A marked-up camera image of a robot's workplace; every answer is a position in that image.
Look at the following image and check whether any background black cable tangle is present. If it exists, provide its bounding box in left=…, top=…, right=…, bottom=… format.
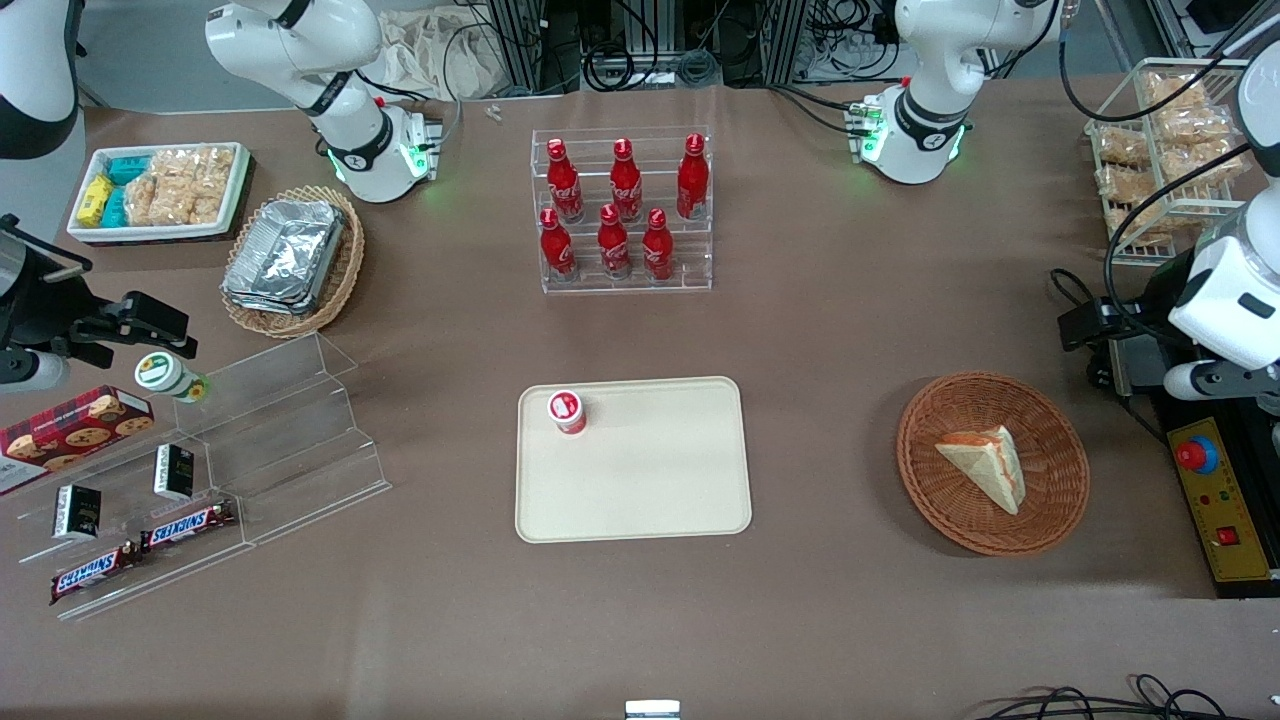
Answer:
left=450, top=0, right=901, bottom=93

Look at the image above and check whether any beige cloth bag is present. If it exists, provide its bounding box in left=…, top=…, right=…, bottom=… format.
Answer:
left=375, top=10, right=506, bottom=101

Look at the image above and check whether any yellow emergency stop control box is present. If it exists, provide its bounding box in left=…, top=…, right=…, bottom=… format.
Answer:
left=1168, top=418, right=1280, bottom=599

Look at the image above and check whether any triangular sandwich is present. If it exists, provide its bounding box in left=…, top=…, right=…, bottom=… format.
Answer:
left=935, top=425, right=1027, bottom=516

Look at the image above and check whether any green lid white cup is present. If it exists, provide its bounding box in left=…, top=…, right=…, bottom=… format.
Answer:
left=135, top=352, right=209, bottom=404

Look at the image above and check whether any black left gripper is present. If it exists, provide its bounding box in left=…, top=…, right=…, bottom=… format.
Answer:
left=1058, top=255, right=1207, bottom=397

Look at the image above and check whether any silver foil container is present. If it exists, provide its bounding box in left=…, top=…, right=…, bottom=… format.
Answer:
left=222, top=198, right=346, bottom=316

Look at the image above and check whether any white rectangular snack tray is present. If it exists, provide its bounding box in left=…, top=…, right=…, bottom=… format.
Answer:
left=67, top=142, right=251, bottom=244

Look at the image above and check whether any snickers chocolate bar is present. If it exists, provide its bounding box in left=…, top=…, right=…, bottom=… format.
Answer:
left=50, top=541, right=143, bottom=605
left=140, top=500, right=238, bottom=553

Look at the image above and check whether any light wicker oval basket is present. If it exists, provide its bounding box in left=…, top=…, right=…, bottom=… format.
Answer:
left=220, top=185, right=366, bottom=341

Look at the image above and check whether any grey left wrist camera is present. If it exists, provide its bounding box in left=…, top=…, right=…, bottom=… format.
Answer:
left=1163, top=360, right=1280, bottom=403

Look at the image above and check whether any beige plastic tray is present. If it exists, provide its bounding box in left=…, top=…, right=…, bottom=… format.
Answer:
left=515, top=376, right=753, bottom=544

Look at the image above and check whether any brown wicker basket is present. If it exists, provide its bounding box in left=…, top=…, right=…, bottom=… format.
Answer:
left=896, top=372, right=1091, bottom=557

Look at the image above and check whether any red tartan cookie box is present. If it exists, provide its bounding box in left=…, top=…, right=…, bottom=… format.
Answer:
left=0, top=385, right=156, bottom=496

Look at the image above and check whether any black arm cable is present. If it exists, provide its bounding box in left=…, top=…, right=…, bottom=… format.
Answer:
left=1058, top=0, right=1280, bottom=346

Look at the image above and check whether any clear acrylic bottle rack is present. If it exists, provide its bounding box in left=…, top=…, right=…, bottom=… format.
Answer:
left=530, top=125, right=714, bottom=295

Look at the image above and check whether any clear acrylic stepped shelf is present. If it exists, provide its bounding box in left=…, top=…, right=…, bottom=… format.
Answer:
left=15, top=332, right=391, bottom=623

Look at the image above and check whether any white wire rack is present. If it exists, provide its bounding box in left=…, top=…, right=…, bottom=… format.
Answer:
left=1085, top=58, right=1256, bottom=268

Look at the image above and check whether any red lid yogurt cup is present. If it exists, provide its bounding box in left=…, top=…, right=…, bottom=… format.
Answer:
left=547, top=390, right=588, bottom=437

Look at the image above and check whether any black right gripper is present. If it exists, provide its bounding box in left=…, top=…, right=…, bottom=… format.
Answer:
left=0, top=215, right=199, bottom=367

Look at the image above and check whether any red cola bottle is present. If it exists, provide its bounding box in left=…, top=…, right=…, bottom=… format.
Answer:
left=641, top=208, right=675, bottom=282
left=545, top=138, right=585, bottom=223
left=539, top=208, right=578, bottom=283
left=676, top=133, right=710, bottom=221
left=610, top=138, right=644, bottom=223
left=597, top=204, right=632, bottom=280

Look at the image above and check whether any small black box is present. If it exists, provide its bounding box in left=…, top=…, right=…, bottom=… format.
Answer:
left=52, top=484, right=102, bottom=542
left=153, top=444, right=195, bottom=501

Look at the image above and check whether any black looped table cable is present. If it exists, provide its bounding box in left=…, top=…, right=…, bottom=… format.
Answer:
left=1050, top=268, right=1113, bottom=331

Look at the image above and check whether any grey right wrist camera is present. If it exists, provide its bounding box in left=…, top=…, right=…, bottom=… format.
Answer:
left=0, top=348, right=71, bottom=393

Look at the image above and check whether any black cable bundle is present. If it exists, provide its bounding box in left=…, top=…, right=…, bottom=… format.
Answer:
left=985, top=675, right=1280, bottom=720

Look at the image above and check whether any rice cracker bag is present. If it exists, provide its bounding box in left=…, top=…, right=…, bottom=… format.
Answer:
left=1108, top=198, right=1173, bottom=247
left=150, top=146, right=237, bottom=226
left=1097, top=165, right=1151, bottom=205
left=1155, top=106, right=1233, bottom=147
left=1097, top=128, right=1151, bottom=167
left=125, top=172, right=173, bottom=227
left=1162, top=142, right=1247, bottom=189
left=1143, top=72, right=1209, bottom=109

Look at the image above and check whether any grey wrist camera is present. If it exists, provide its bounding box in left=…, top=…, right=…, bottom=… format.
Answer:
left=0, top=348, right=71, bottom=393
left=1163, top=360, right=1280, bottom=403

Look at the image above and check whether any yellow snack pack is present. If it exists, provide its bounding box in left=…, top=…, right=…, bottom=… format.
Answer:
left=77, top=175, right=116, bottom=229

